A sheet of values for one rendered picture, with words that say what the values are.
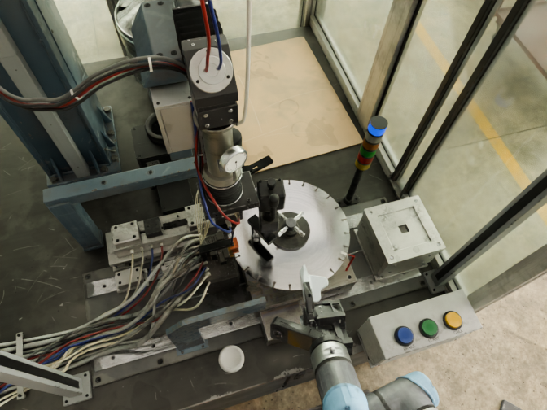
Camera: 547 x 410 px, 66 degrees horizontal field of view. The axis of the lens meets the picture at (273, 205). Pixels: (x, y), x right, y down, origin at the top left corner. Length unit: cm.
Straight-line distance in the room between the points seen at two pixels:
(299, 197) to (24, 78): 76
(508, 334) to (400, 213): 119
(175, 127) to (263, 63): 111
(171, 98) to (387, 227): 78
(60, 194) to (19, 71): 31
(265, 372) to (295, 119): 90
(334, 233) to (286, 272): 18
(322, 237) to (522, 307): 147
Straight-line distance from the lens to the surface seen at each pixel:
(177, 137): 77
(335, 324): 93
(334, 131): 162
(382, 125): 113
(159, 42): 73
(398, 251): 125
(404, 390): 91
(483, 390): 224
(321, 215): 119
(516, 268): 113
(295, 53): 188
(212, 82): 60
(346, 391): 79
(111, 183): 117
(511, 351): 234
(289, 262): 112
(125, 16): 156
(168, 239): 128
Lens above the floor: 199
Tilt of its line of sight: 61 degrees down
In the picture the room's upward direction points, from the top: 5 degrees clockwise
